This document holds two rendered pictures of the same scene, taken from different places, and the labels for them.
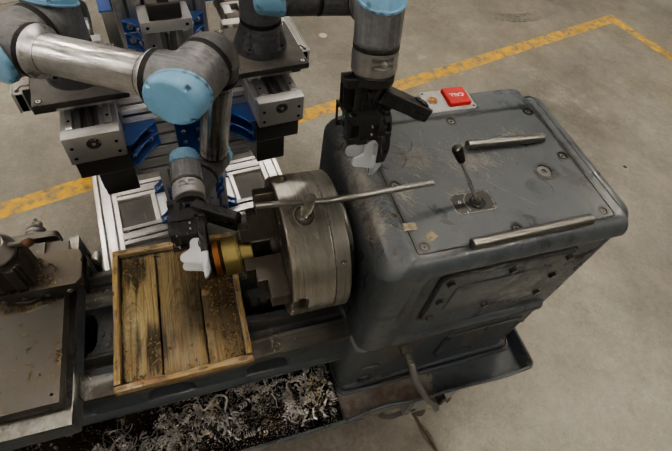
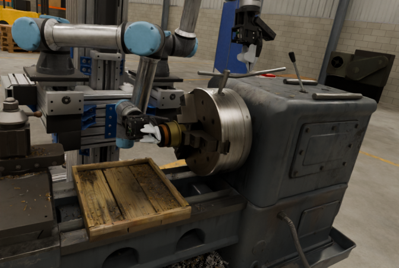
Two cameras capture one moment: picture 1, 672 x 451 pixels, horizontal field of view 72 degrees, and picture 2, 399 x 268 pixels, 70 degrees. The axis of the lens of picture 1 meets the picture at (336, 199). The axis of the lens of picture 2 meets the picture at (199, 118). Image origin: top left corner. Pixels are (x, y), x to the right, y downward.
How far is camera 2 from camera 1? 0.72 m
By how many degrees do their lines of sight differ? 35
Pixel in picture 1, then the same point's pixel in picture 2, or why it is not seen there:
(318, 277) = (235, 124)
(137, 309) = (95, 193)
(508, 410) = not seen: outside the picture
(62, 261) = (48, 147)
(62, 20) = not seen: hidden behind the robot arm
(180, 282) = (123, 180)
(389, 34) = not seen: outside the picture
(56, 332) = (44, 186)
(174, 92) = (145, 30)
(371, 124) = (253, 30)
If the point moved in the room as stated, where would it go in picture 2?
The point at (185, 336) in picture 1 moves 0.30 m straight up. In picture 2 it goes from (136, 204) to (143, 113)
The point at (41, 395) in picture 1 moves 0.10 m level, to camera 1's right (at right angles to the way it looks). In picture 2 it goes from (37, 217) to (82, 219)
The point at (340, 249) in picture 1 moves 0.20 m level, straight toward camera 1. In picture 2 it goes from (243, 109) to (257, 130)
